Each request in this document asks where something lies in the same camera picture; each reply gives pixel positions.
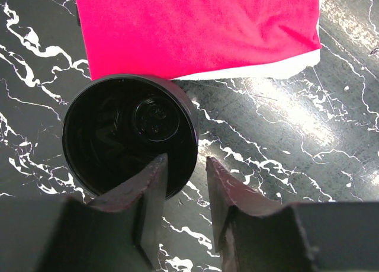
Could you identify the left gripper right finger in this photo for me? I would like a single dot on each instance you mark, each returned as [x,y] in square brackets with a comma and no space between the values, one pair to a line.
[228,197]

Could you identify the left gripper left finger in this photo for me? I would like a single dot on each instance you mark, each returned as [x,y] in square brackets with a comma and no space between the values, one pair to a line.
[130,220]

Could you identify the black coffee cup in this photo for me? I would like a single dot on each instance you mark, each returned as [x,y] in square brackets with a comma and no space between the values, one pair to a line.
[120,123]

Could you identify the stack of napkins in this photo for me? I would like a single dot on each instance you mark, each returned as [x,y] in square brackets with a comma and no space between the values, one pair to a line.
[283,69]

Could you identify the red folded cloth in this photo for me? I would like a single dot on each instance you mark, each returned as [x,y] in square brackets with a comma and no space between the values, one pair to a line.
[174,38]

